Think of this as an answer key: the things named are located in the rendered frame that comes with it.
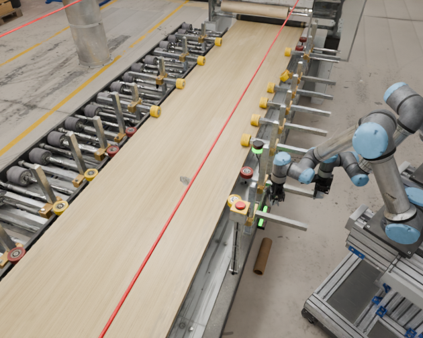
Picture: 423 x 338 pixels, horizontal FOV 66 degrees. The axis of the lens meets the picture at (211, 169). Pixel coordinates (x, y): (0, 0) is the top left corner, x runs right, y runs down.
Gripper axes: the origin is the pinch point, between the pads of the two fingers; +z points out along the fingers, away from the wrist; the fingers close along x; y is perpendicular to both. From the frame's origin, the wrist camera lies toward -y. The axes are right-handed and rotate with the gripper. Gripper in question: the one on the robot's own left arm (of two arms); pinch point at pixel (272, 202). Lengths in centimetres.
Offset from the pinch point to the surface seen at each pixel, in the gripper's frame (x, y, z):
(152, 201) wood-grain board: -67, -3, 3
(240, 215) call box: -21.1, 31.1, -27.1
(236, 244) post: -21.4, 29.1, -3.1
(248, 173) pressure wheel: -11.3, -25.5, 2.4
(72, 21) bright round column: -231, -362, 26
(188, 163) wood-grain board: -48, -35, 3
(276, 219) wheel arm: 2.2, 5.5, 8.0
